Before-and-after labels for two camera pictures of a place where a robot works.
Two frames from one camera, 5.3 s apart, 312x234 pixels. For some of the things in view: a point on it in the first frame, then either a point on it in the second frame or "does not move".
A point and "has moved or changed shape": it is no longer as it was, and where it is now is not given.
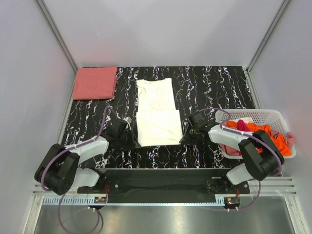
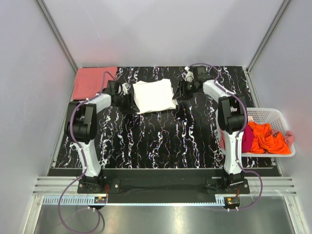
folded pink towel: x=95 y=83 does not move
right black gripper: x=186 y=140 to x=181 y=94
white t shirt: x=158 y=122 has moved or changed shape
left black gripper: x=133 y=144 to x=130 y=106
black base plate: x=165 y=185 does not move
